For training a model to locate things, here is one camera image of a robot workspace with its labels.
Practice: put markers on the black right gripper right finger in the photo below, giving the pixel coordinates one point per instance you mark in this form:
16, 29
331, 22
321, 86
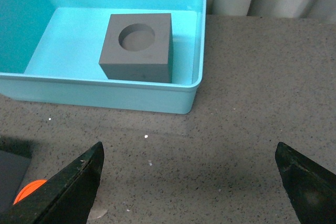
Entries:
309, 186

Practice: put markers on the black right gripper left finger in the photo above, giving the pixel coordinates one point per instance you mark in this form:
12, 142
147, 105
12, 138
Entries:
67, 197

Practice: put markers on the orange cylinder with white digits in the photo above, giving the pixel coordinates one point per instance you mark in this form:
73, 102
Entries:
29, 189

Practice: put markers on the gray cube with square hole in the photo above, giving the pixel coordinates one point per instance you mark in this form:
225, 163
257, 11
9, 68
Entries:
13, 169

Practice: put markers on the gray cube with round hole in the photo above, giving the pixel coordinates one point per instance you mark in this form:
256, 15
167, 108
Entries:
138, 47

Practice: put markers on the blue plastic box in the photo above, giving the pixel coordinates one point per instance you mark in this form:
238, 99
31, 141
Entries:
50, 51

